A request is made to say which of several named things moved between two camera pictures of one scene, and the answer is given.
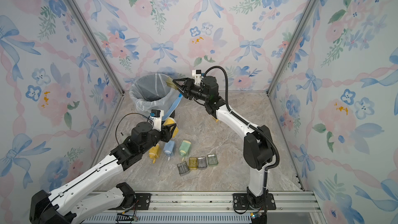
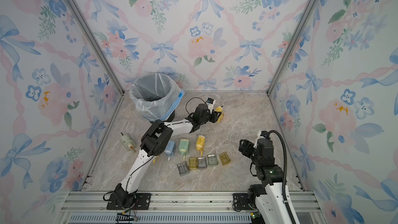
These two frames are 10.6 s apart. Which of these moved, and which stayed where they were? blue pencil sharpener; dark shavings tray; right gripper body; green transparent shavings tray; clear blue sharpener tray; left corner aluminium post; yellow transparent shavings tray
Moved: right gripper body
Stayed: clear blue sharpener tray; blue pencil sharpener; green transparent shavings tray; left corner aluminium post; dark shavings tray; yellow transparent shavings tray
